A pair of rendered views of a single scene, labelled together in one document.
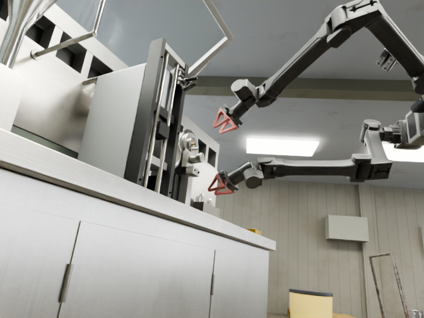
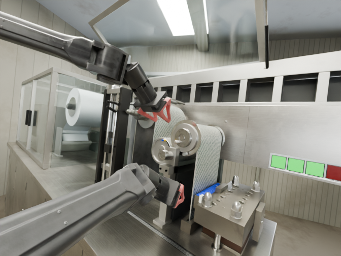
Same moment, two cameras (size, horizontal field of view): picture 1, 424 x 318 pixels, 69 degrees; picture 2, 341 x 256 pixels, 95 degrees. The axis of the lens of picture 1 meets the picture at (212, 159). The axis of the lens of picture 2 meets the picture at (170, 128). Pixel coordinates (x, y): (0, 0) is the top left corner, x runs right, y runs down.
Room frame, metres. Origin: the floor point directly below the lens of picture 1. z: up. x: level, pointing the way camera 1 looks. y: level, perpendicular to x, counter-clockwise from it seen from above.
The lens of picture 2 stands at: (1.29, -0.54, 1.29)
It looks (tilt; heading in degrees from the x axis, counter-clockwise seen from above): 1 degrees down; 99
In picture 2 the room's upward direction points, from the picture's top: 6 degrees clockwise
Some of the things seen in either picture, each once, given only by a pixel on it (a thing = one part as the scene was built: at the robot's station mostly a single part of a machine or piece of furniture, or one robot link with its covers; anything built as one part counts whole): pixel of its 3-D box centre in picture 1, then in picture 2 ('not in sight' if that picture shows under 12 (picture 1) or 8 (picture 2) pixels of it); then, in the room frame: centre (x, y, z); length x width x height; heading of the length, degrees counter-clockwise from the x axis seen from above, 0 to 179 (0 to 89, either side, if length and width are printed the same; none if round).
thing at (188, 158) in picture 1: (188, 188); (166, 185); (1.20, 0.08, 1.05); 0.06 x 0.05 x 0.31; 61
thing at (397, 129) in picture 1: (390, 134); not in sight; (1.34, -0.85, 1.45); 0.09 x 0.08 x 0.12; 172
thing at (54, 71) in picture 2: not in sight; (63, 117); (-0.09, 0.90, 1.25); 1.19 x 0.57 x 0.70; 151
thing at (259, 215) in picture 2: not in sight; (260, 220); (1.58, 0.12, 0.97); 0.10 x 0.03 x 0.11; 61
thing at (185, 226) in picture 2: not in sight; (202, 213); (1.36, 0.18, 0.92); 0.28 x 0.04 x 0.04; 61
